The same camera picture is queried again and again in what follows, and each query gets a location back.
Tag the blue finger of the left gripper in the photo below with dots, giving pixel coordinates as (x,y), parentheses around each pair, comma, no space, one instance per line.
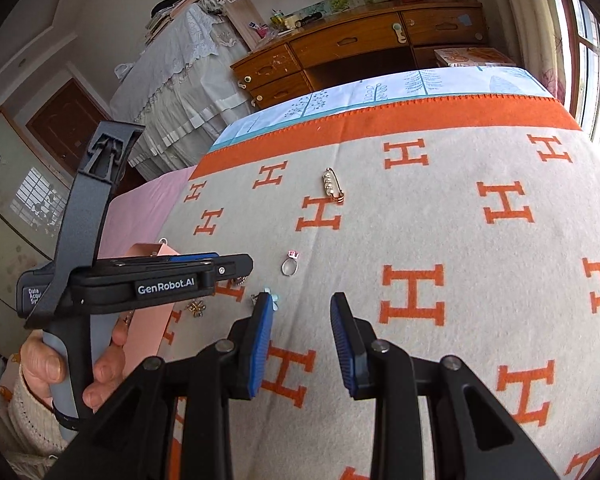
(193,257)
(231,268)

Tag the wooden desk with drawers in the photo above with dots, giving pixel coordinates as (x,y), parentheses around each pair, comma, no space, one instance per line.
(369,41)

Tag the pearl safety pin brooch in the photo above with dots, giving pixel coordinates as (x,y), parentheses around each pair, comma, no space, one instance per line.
(331,186)

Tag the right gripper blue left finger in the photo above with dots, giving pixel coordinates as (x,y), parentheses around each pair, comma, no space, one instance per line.
(254,335)

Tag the white lace furniture cover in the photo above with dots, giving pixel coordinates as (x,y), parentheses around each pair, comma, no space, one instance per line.
(183,92)

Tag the stack of books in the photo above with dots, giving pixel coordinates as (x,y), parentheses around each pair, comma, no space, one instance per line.
(472,56)

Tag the orange grey H blanket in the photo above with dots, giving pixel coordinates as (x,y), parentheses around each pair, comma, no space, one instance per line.
(470,226)

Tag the white blue tree sheet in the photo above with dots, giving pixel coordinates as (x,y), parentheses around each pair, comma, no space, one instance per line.
(370,92)

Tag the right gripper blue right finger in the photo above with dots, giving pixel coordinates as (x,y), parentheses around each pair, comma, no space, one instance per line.
(351,336)

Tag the pink jewelry box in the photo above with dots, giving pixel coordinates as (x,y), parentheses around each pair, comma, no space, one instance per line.
(147,326)

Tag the beige floral curtain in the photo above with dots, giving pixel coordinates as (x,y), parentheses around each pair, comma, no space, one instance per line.
(529,32)

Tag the dark wooden door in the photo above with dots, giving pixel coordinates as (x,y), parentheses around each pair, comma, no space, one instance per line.
(65,124)

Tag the knit sweater left forearm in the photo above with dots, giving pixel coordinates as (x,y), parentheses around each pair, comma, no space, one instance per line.
(26,424)

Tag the window with metal bars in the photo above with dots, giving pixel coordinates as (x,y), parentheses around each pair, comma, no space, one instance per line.
(586,65)

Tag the small gold flower earring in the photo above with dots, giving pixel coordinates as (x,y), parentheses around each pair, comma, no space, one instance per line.
(196,308)

